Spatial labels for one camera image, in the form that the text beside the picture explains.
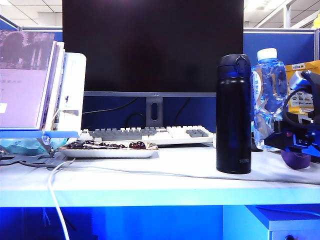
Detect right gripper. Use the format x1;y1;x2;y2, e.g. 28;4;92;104
264;109;320;158

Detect clear mineral water bottle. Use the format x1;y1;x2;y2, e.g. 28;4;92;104
250;47;288;152

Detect black thermos flask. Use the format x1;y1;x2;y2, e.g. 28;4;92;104
215;53;252;175

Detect yellow printed paper bag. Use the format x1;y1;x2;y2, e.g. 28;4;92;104
284;59;320;115

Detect white drawer cabinet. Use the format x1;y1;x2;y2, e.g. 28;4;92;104
222;204;320;240

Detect blue office partition panel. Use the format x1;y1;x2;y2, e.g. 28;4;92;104
0;14;23;32
21;26;317;133

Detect white and grey keyboard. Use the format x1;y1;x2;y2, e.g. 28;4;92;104
79;125;215;146

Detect grey monitor stand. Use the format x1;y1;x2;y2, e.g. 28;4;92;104
146;96;164;128

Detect black computer monitor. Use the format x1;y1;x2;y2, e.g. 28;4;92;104
62;0;245;98

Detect white rectangular plate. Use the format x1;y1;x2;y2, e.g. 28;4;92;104
57;141;160;159

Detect books on blue stand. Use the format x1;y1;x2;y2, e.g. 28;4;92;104
0;51;88;169

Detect white thick book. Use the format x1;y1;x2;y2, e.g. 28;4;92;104
41;41;66;131

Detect pink cover book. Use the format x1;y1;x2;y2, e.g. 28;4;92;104
0;30;59;130

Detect teal patterned pack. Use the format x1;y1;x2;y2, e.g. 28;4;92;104
0;137;68;156

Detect purple fabric strap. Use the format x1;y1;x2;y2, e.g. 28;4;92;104
280;149;312;170

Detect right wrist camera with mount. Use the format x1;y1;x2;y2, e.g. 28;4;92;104
288;69;320;91

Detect white cable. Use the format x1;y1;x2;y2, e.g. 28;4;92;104
47;157;76;240
57;147;320;186

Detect looped black monitor cable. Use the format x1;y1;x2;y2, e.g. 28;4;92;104
124;112;148;128

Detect thin black monitor cable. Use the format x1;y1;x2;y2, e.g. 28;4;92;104
82;97;139;115

